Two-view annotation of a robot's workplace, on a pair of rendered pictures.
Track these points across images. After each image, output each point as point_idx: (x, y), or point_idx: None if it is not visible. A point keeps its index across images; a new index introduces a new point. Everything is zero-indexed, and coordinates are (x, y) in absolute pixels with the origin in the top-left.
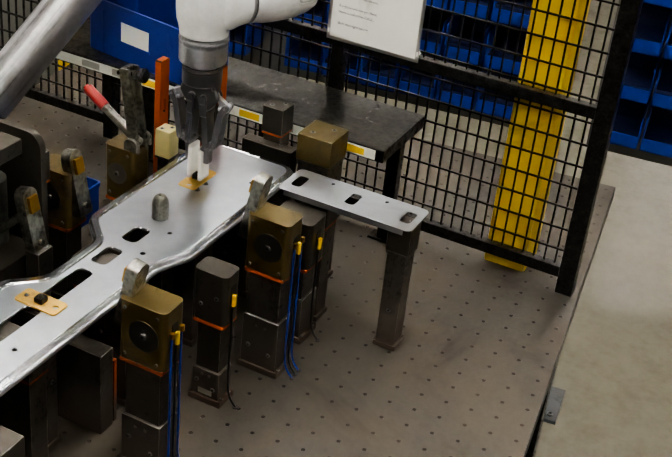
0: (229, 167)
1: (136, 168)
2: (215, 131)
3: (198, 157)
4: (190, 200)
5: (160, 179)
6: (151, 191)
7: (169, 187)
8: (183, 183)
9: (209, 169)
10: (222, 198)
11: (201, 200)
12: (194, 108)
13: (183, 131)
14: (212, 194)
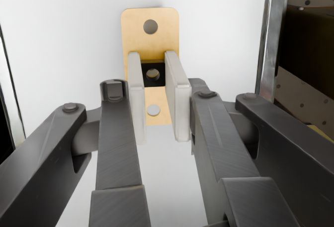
0: (152, 183)
1: (323, 34)
2: (36, 153)
3: (138, 74)
4: (131, 4)
5: (251, 46)
6: None
7: (212, 27)
8: (165, 19)
9: (182, 152)
10: (75, 65)
11: (109, 23)
12: (220, 223)
13: (245, 125)
14: (107, 66)
